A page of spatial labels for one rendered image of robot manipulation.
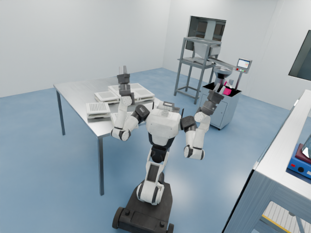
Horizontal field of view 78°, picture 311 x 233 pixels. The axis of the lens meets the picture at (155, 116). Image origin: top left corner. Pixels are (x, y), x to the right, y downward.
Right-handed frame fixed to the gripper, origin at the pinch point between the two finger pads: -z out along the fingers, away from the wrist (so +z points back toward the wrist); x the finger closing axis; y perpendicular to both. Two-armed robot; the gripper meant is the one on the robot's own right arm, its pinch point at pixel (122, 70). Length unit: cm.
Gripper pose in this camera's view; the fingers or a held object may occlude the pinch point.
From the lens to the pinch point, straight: 147.7
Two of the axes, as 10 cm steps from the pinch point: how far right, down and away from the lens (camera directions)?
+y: -7.0, 1.5, -6.9
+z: 0.7, 9.9, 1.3
